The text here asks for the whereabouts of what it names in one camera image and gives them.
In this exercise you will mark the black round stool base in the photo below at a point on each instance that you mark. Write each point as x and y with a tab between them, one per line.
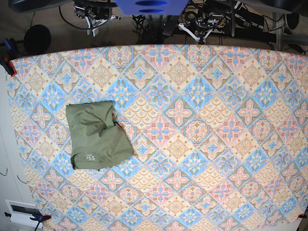
37	40

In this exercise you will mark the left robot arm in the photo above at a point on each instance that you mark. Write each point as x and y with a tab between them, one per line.
199	25

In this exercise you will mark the blue orange clamp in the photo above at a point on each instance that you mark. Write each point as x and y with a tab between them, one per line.
6	61
39	217

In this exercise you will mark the blue orange clamp bottom left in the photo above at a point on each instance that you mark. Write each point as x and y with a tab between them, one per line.
39	217

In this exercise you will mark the orange clamp bottom right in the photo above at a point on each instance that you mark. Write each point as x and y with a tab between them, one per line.
302	216

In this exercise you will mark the blue orange clamp top left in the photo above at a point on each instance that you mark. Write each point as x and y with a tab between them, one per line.
6	61

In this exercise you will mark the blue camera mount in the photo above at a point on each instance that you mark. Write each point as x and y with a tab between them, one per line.
148	7

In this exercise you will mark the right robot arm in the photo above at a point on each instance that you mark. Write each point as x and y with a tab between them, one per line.
95	14

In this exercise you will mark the green t-shirt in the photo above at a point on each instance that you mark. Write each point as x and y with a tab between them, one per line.
97	140

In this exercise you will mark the patterned tablecloth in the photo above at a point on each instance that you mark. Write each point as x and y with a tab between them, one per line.
219	133

